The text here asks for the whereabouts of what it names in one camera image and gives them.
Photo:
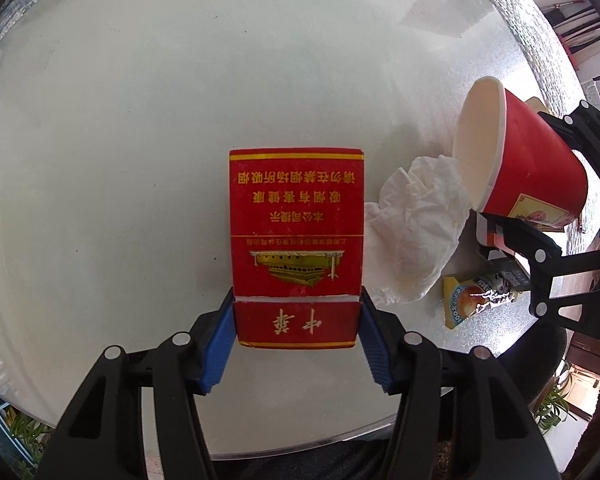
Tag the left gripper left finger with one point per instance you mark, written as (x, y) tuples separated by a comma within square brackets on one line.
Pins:
[(100, 435)]

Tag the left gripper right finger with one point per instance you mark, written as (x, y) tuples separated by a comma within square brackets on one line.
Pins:
[(494, 435)]

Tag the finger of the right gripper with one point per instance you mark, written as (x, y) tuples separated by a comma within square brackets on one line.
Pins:
[(580, 130), (546, 263)]

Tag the red paper cup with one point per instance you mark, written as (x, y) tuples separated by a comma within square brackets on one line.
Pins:
[(512, 162)]

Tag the white tissue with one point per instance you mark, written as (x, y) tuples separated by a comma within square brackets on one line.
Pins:
[(413, 229)]

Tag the red cigarette box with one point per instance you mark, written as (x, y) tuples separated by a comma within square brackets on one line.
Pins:
[(297, 243)]

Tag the black orange small box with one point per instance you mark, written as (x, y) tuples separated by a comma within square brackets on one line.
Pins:
[(490, 239)]

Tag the yellow candy wrapper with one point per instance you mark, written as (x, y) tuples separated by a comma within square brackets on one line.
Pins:
[(463, 300)]

